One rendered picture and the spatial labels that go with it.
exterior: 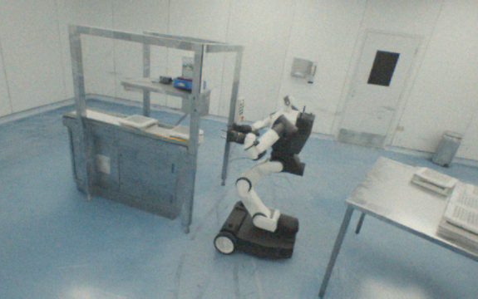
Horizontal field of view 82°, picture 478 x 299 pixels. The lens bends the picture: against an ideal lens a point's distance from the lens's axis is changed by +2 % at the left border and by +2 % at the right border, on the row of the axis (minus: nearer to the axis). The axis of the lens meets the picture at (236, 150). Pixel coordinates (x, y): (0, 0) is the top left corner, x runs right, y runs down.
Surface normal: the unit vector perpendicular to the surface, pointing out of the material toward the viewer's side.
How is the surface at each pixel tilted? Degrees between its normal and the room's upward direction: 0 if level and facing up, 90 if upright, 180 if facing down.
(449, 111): 90
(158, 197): 90
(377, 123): 90
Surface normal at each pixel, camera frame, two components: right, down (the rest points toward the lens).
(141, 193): -0.30, 0.33
